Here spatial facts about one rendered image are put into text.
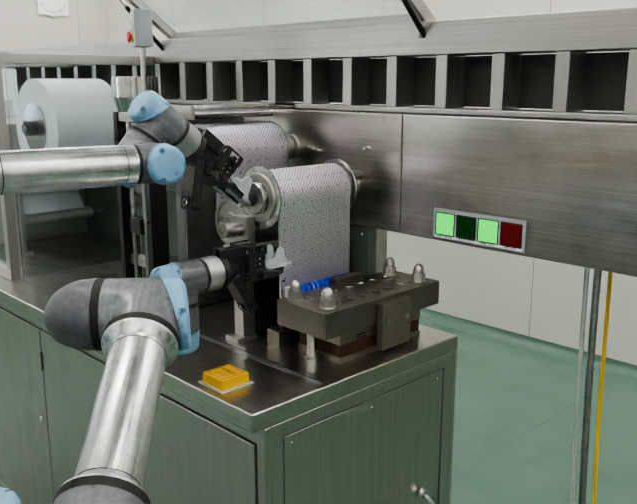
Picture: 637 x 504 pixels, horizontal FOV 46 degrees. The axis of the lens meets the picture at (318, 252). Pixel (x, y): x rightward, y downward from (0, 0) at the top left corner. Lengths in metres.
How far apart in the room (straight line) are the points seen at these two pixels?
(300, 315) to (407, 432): 0.40
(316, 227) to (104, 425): 0.94
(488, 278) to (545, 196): 2.99
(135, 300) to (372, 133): 0.96
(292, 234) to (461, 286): 3.07
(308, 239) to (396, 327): 0.30
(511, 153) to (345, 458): 0.76
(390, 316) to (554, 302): 2.75
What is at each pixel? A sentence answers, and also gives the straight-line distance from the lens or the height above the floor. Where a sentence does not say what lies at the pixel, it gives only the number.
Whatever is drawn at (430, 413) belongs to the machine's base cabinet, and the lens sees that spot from 1.90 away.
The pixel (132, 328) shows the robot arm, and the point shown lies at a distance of 1.14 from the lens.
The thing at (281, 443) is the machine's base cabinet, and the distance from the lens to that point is 1.54.
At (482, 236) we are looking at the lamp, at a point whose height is 1.17.
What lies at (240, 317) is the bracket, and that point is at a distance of 1.83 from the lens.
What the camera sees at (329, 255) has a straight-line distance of 1.87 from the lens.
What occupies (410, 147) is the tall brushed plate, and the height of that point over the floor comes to 1.36.
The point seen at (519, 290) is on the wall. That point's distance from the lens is 4.53.
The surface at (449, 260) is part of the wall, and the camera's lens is 4.78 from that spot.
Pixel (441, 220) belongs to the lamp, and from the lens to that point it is 1.81.
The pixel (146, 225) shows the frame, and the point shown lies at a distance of 1.97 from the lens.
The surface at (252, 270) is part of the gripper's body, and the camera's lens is 1.66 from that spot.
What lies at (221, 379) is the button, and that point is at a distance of 1.56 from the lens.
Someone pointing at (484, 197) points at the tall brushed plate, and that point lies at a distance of 1.74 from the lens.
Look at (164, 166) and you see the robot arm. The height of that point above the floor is 1.36.
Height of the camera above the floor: 1.52
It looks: 13 degrees down
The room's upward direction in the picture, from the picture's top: straight up
